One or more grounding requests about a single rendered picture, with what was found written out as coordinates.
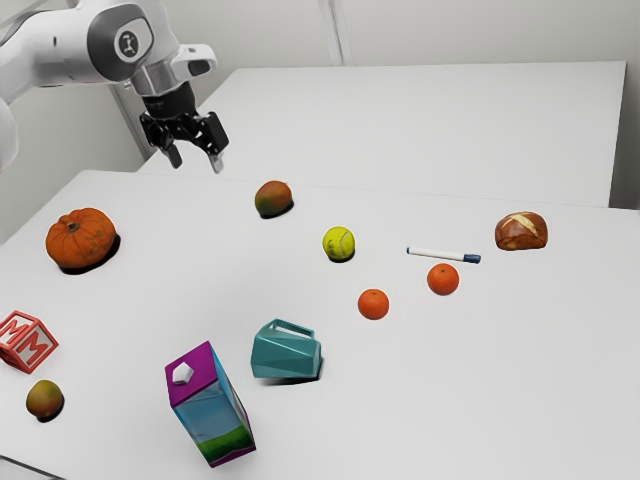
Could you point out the orange fruit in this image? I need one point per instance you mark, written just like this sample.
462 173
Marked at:
443 279
373 304

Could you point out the red letter block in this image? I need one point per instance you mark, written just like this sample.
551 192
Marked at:
25 347

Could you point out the brown pretzel bun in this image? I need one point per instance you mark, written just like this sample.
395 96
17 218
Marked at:
521 231

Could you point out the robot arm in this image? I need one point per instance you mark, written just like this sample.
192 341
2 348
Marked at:
75 42

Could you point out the white marker with blue cap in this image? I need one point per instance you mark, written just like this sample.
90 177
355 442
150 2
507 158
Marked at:
442 254

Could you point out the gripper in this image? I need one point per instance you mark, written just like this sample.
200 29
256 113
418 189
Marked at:
170 107

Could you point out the teal faceted mug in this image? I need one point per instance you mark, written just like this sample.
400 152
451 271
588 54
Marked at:
285 352

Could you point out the yellow tennis ball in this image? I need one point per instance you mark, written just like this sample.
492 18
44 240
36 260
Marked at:
338 243

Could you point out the red green mango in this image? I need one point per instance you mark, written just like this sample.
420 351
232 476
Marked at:
272 198
44 398

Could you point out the orange pumpkin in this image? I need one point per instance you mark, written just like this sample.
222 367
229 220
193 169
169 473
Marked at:
80 237

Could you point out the purple milk carton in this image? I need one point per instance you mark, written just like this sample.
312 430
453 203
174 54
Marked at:
210 407

